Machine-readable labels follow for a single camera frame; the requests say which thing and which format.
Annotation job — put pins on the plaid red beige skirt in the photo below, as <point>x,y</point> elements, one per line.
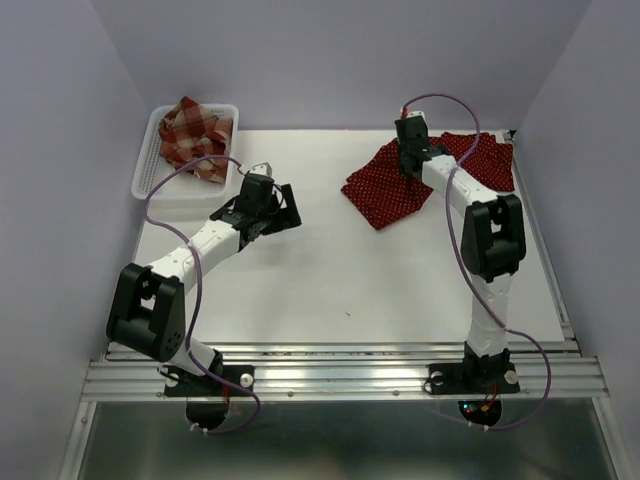
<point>190,131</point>

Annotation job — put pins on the red polka dot skirt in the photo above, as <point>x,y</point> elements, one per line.
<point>490,163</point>
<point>381,193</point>

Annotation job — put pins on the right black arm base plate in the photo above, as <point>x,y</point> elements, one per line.
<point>455,379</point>

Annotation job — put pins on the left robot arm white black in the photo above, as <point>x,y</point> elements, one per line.
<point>148,312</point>

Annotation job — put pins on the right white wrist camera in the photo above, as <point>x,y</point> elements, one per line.
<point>406,113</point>

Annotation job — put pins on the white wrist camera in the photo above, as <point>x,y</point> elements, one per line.
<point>406,113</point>
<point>264,169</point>

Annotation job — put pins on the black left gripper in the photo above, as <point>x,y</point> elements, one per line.
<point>288,216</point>

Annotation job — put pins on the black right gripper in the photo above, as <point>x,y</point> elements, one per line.
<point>400,149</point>

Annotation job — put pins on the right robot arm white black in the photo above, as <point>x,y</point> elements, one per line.
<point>490,250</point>

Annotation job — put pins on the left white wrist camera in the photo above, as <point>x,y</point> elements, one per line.
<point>264,169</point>

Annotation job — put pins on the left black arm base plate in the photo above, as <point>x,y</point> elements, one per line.
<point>182,384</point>

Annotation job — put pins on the white plastic basket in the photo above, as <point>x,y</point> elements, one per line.
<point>185,188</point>

